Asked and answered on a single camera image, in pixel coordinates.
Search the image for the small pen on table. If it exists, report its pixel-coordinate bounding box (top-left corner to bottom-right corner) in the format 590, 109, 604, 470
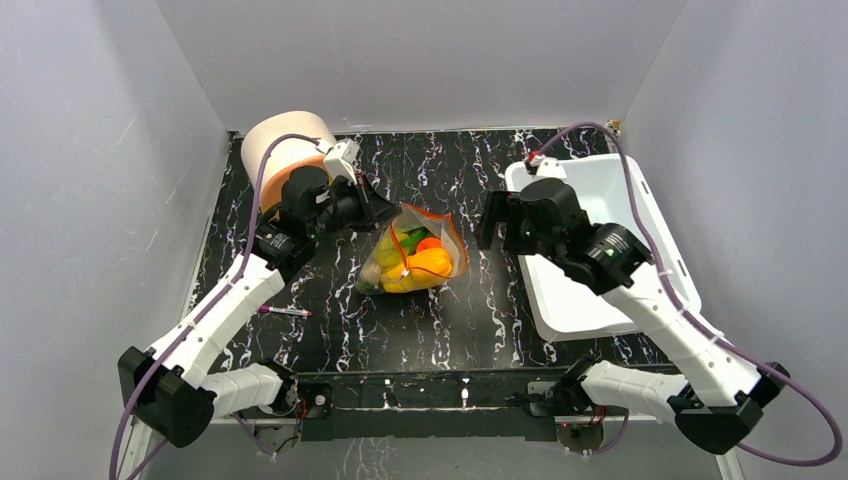
257, 305, 312, 318

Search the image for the green chili pepper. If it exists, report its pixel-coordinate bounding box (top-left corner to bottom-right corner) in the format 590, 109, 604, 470
396, 228, 431, 255

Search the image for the cream orange cylinder container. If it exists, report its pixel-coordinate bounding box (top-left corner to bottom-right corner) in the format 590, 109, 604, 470
241, 111, 336, 213

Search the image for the yellow star fruit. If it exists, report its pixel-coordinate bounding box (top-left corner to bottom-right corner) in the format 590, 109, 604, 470
374, 234, 404, 270

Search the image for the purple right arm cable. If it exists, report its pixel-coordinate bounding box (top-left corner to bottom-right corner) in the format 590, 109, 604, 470
536, 121, 844, 468

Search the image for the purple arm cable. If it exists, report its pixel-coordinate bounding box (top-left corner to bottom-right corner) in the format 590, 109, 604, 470
109, 133, 333, 480
536, 121, 844, 468

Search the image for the orange tomato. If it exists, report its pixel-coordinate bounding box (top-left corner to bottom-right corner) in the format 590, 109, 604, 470
416, 237, 443, 253

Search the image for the yellow bell pepper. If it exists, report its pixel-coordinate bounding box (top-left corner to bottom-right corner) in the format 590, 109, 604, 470
407, 248, 453, 284
380, 264, 423, 294

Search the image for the white plastic bin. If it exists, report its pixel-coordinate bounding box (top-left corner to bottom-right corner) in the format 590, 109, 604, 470
504, 154, 702, 343

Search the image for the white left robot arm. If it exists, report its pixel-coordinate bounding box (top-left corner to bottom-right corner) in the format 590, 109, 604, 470
118, 166, 401, 448

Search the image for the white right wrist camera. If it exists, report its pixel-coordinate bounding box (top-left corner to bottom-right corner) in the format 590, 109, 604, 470
524, 151, 567, 180

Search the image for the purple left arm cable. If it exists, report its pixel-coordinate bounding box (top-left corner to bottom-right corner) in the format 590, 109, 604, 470
109, 133, 333, 480

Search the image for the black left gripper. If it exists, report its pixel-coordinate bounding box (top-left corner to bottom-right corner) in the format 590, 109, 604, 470
309, 174, 403, 241

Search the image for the clear zip bag orange zipper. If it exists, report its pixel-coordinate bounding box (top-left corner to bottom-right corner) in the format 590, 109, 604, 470
356, 203, 469, 295

